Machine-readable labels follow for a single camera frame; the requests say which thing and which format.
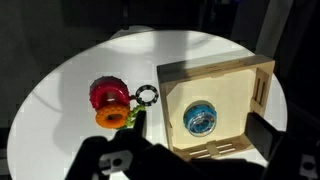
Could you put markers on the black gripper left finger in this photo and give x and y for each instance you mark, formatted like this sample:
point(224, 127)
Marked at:
point(140, 122)

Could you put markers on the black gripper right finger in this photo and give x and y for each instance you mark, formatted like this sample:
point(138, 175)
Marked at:
point(261, 133)

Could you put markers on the shallow wooden slatted box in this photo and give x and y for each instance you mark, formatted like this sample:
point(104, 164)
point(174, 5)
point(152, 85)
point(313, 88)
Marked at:
point(230, 86)

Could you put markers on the blue round dome toy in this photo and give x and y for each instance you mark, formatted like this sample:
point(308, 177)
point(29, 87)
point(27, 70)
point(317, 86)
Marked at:
point(200, 119)

